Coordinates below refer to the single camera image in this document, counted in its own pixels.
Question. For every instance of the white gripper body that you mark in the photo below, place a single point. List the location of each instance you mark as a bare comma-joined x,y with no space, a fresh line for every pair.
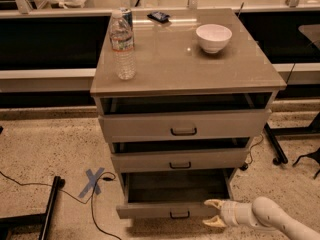
229,212

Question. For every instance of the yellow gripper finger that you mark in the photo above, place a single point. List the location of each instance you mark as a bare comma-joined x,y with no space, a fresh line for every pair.
214,222
216,203

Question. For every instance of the grey bottom drawer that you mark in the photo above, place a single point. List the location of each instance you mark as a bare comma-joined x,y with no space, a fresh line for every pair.
174,194

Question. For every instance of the grey drawer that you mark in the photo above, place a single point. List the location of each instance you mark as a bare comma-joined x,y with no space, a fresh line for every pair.
186,160
183,125
174,194

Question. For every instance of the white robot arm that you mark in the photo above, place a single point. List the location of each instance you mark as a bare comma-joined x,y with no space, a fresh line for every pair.
262,214

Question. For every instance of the grey top drawer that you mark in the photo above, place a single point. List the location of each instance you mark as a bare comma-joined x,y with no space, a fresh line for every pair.
183,125

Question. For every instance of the grey drawer cabinet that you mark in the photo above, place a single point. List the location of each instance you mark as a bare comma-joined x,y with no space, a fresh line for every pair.
174,74

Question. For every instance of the grey middle drawer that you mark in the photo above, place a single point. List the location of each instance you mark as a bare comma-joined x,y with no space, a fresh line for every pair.
186,160

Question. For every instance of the black stand leg right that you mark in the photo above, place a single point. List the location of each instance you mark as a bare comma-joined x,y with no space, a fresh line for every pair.
280,157

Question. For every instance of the black stand leg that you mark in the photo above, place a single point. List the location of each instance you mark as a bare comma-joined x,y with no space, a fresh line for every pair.
280,157
43,220

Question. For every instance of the blue tape cross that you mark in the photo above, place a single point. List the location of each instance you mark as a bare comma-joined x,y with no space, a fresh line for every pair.
92,182

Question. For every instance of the white ceramic bowl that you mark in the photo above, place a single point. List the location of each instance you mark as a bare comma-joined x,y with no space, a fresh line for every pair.
212,38

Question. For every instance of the clear plastic water bottle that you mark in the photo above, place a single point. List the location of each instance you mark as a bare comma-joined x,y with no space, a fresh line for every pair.
122,44

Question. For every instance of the dark blue snack packet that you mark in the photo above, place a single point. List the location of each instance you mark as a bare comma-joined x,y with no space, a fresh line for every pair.
159,16

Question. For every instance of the black stand leg left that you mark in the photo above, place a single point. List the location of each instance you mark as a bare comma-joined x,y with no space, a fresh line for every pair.
43,220

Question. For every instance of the blue soda can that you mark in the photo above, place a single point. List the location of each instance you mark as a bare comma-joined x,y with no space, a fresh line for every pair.
127,15

